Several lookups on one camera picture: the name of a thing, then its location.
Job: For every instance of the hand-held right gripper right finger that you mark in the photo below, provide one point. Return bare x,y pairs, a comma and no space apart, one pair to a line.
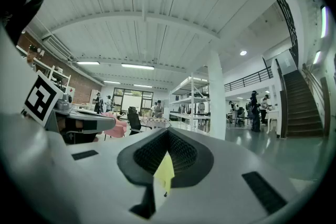
223,191

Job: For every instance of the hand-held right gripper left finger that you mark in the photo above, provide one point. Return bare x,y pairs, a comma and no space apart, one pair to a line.
92,178

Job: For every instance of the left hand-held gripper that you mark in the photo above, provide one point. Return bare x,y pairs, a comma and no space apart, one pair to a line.
42,98

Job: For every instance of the pink armchair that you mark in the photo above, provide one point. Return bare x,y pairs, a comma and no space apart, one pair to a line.
116,126

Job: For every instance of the black office chair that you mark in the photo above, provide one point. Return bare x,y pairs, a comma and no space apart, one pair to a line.
135,120

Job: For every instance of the black framed window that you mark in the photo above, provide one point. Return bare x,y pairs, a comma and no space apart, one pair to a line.
132,101

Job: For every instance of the long ceiling light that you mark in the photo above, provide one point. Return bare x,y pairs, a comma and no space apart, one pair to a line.
137,66
143,85
88,63
112,82

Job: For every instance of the checkered cloth table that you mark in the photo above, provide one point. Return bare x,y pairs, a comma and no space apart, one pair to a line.
157,122

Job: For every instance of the yellow low table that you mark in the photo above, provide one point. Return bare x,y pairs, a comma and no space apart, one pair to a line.
164,173

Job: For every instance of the white shelf unit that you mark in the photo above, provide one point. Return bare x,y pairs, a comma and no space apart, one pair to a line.
59,77

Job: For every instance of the white table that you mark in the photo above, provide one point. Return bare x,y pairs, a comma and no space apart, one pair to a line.
273,115

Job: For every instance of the white metal shelf rack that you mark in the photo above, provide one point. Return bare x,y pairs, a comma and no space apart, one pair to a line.
193,101

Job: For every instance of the white column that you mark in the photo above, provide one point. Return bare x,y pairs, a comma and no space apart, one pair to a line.
216,97

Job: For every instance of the black balcony railing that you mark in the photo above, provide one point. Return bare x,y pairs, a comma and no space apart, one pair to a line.
249,80

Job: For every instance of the dark wooden staircase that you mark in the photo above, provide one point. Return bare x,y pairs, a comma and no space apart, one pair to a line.
302,107

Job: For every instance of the person's black clothing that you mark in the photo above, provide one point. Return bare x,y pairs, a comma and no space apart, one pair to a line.
23,8

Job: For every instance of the round ceiling light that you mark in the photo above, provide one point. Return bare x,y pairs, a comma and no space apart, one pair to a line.
243,53

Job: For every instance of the black stair railing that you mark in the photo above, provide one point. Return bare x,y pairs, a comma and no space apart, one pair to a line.
290,23

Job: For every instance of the white air duct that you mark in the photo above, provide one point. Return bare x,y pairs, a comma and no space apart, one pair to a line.
57,47

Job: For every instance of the white wall light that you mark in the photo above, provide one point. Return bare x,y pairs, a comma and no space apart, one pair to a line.
317,57
324,22

